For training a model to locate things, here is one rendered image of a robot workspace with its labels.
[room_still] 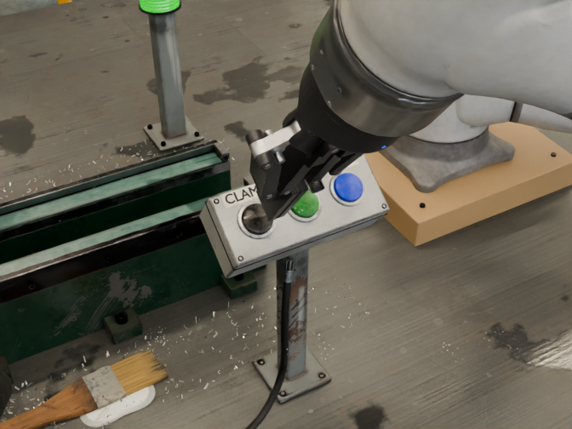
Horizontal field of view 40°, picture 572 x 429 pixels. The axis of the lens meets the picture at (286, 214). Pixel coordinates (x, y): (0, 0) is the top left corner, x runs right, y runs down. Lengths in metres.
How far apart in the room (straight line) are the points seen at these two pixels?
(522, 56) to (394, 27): 0.06
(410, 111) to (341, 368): 0.56
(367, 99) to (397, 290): 0.64
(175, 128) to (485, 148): 0.50
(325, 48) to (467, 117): 0.69
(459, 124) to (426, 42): 0.77
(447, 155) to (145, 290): 0.47
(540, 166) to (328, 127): 0.78
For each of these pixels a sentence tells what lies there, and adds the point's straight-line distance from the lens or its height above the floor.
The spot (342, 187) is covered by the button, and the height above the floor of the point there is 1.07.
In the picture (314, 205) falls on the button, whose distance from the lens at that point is 0.74.
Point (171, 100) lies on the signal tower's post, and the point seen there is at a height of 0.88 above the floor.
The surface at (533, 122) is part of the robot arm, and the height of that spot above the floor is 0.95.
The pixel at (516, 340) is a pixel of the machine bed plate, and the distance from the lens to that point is 1.02.
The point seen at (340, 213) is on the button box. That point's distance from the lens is 0.76.
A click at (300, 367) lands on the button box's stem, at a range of 0.93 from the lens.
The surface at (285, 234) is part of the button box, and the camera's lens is 0.73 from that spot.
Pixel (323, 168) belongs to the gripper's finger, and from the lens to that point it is 0.60.
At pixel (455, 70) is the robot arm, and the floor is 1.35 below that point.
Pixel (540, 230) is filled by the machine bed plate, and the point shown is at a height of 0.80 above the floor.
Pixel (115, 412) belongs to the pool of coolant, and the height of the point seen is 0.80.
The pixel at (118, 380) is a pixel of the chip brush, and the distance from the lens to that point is 0.95.
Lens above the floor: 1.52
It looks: 39 degrees down
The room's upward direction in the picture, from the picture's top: straight up
